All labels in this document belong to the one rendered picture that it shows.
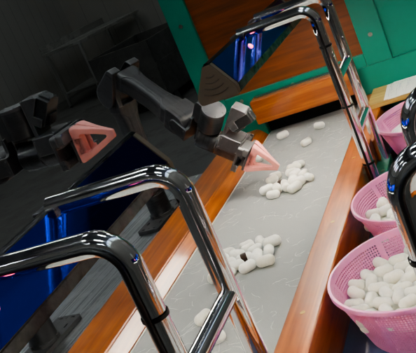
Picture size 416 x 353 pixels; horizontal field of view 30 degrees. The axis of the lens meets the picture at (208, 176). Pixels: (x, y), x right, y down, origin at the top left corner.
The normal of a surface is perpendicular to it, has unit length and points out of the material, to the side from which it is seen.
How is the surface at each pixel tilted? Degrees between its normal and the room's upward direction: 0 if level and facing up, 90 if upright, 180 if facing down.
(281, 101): 90
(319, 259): 0
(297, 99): 90
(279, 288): 0
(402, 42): 90
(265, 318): 0
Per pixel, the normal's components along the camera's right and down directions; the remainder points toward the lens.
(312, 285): -0.38, -0.88
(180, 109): 0.07, -0.70
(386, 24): -0.29, 0.40
